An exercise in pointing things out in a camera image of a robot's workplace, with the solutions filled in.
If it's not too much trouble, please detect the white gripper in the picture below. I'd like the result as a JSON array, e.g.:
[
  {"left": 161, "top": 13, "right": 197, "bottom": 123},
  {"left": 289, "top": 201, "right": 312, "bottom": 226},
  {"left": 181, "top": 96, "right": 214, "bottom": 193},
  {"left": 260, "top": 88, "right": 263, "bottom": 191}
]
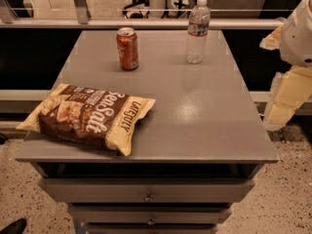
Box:
[{"left": 259, "top": 0, "right": 312, "bottom": 131}]

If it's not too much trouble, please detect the brown Sea Salt chip bag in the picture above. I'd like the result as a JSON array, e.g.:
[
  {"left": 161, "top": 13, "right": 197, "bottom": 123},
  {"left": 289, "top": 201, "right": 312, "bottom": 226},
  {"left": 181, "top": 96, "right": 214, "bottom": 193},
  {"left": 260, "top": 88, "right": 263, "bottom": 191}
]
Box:
[{"left": 18, "top": 84, "right": 155, "bottom": 156}]

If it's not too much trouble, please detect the clear plastic water bottle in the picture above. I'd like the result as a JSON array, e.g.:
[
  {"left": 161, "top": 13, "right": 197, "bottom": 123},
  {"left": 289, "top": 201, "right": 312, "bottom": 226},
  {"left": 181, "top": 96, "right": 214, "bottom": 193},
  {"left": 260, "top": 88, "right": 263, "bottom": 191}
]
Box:
[{"left": 186, "top": 0, "right": 211, "bottom": 63}]

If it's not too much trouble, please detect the grey drawer cabinet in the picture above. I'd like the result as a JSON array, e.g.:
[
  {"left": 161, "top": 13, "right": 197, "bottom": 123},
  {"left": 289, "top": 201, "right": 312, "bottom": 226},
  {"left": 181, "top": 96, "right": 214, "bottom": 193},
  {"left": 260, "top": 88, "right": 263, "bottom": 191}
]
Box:
[{"left": 15, "top": 29, "right": 280, "bottom": 234}]

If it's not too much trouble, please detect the black office chair base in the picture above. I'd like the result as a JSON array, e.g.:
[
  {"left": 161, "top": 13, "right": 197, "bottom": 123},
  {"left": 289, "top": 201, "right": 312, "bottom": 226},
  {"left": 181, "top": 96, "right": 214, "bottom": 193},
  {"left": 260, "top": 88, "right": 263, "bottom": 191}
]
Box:
[{"left": 122, "top": 0, "right": 190, "bottom": 19}]

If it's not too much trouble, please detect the red soda can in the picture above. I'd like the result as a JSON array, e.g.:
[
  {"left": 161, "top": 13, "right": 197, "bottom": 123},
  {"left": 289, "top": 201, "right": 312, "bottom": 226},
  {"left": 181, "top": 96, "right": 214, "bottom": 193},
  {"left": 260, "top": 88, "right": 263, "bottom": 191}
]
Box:
[{"left": 116, "top": 27, "right": 138, "bottom": 71}]

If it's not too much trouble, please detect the top grey drawer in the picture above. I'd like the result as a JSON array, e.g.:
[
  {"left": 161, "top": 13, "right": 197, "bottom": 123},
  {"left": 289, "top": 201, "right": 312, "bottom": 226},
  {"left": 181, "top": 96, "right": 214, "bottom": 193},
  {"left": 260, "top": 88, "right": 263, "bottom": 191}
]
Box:
[{"left": 39, "top": 178, "right": 254, "bottom": 204}]

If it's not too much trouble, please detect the grey drawer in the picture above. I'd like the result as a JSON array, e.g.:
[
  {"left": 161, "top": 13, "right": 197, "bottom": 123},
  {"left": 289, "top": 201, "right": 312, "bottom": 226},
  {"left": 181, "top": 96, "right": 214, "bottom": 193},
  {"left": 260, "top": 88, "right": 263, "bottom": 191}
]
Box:
[
  {"left": 39, "top": 178, "right": 254, "bottom": 204},
  {"left": 87, "top": 224, "right": 217, "bottom": 234},
  {"left": 69, "top": 206, "right": 232, "bottom": 224}
]

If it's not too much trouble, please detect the middle grey drawer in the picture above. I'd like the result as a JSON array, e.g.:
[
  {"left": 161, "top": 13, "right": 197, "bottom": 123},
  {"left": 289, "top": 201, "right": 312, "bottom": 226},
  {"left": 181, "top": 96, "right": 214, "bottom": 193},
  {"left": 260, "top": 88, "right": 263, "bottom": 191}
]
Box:
[{"left": 69, "top": 206, "right": 232, "bottom": 224}]

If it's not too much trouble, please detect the bottom grey drawer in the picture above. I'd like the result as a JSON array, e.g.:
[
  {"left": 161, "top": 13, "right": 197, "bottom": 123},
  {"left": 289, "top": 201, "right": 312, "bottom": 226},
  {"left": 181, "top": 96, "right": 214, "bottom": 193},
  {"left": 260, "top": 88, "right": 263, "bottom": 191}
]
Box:
[{"left": 87, "top": 224, "right": 217, "bottom": 234}]

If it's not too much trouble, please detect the metal railing beam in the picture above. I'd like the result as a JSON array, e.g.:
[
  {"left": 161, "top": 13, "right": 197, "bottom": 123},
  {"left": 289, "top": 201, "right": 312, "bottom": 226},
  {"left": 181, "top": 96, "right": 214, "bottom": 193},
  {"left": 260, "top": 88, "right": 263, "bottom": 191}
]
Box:
[{"left": 0, "top": 19, "right": 284, "bottom": 30}]

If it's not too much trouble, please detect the black shoe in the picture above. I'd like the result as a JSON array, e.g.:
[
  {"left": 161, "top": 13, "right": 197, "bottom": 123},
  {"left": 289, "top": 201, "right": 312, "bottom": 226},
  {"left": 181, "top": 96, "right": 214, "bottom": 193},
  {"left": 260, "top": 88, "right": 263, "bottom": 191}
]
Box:
[{"left": 0, "top": 218, "right": 27, "bottom": 234}]

